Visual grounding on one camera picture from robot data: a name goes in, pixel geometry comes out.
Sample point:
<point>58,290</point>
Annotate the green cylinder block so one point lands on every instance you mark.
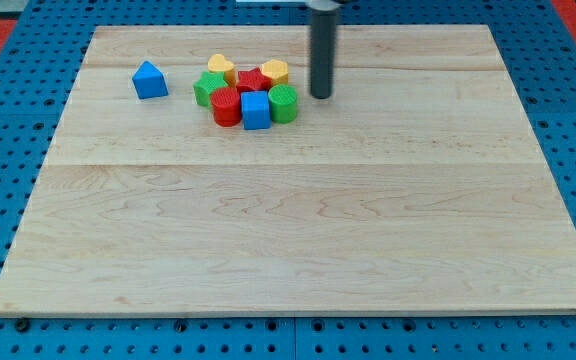
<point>283,101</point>

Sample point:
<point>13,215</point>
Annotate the light wooden board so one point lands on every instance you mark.
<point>417,189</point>

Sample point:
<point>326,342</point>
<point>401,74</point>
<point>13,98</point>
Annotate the yellow hexagon block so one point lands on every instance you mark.
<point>276,70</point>

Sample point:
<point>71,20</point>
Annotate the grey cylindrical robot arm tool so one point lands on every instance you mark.
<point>323,36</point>

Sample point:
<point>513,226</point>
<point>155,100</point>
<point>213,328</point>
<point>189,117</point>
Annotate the blue cube block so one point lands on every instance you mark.
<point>255,110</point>

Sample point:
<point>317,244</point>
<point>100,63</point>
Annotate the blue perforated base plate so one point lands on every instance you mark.
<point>38,66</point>

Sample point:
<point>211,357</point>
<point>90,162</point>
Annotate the green star block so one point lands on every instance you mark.
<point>206,85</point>

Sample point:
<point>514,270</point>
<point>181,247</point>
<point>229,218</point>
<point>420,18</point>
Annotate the red cylinder block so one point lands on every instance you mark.
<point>226,106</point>

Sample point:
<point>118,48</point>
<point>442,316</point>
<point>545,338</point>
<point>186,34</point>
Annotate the red star block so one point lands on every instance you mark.
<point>252,80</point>

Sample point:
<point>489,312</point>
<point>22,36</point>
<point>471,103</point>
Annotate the yellow heart block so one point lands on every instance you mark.
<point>219,63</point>

